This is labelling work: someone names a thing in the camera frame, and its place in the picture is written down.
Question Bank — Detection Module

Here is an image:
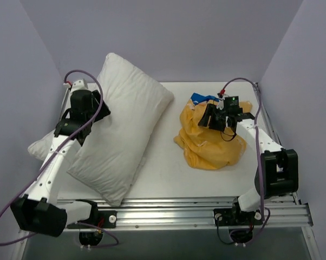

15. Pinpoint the yellow and blue pillowcase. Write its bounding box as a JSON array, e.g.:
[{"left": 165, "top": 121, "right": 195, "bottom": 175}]
[{"left": 174, "top": 93, "right": 247, "bottom": 170}]

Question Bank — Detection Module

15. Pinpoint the white quilted pillow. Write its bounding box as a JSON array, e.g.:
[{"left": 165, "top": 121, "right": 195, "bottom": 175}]
[{"left": 27, "top": 52, "right": 175, "bottom": 206}]

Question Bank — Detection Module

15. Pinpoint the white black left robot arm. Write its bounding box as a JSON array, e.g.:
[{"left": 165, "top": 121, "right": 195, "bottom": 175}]
[{"left": 10, "top": 89, "right": 110, "bottom": 237}]

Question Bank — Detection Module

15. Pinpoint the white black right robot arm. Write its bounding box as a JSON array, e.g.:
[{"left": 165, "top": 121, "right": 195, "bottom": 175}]
[{"left": 198, "top": 96, "right": 299, "bottom": 224}]

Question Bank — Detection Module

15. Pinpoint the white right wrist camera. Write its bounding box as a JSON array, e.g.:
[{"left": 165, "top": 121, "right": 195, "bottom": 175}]
[{"left": 217, "top": 92, "right": 232, "bottom": 110}]

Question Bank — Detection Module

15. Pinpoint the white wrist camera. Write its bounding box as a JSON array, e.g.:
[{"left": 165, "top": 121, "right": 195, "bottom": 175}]
[
  {"left": 217, "top": 92, "right": 232, "bottom": 110},
  {"left": 63, "top": 79, "right": 88, "bottom": 92}
]

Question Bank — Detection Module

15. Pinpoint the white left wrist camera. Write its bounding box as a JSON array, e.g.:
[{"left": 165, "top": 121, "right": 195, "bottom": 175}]
[{"left": 63, "top": 79, "right": 88, "bottom": 92}]

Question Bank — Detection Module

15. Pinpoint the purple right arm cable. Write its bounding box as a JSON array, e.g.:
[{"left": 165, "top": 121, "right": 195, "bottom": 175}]
[{"left": 219, "top": 77, "right": 271, "bottom": 244}]

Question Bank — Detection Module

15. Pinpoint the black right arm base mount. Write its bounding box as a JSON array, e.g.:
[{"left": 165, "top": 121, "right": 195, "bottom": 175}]
[{"left": 213, "top": 208, "right": 263, "bottom": 226}]

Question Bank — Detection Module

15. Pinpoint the aluminium table frame rail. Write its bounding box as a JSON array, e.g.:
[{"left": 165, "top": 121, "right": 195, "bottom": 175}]
[{"left": 11, "top": 81, "right": 320, "bottom": 260}]

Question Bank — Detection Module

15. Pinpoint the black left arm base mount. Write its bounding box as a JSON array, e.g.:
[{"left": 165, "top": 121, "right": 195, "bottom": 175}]
[{"left": 67, "top": 210, "right": 118, "bottom": 229}]

